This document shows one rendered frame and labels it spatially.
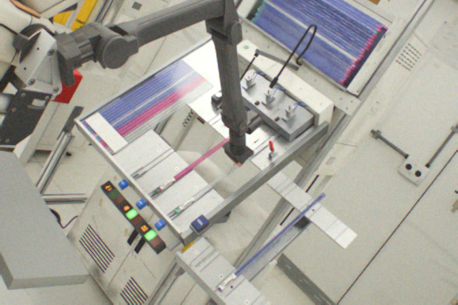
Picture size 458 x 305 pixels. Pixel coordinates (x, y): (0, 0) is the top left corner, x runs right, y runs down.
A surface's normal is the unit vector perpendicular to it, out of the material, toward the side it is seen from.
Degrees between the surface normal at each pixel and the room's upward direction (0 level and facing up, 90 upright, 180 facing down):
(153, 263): 90
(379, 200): 89
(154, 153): 48
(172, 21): 80
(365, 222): 90
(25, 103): 90
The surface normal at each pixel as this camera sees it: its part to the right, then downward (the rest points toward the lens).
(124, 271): -0.53, -0.09
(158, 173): -0.04, -0.61
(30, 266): 0.52, -0.82
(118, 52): 0.70, 0.46
